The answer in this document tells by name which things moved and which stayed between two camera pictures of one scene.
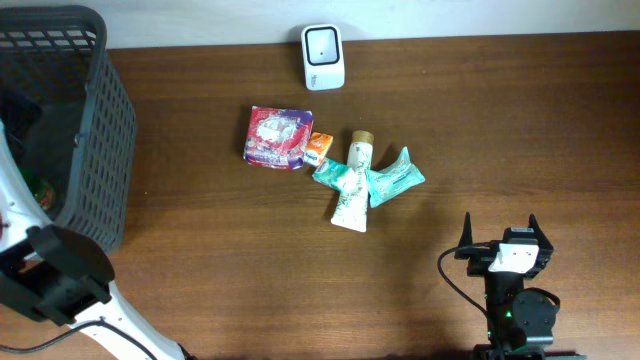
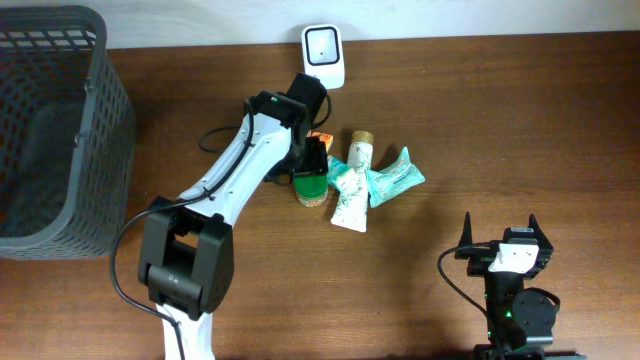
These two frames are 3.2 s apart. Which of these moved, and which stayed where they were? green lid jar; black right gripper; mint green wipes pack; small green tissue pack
Moved: green lid jar
Stayed: small green tissue pack; mint green wipes pack; black right gripper
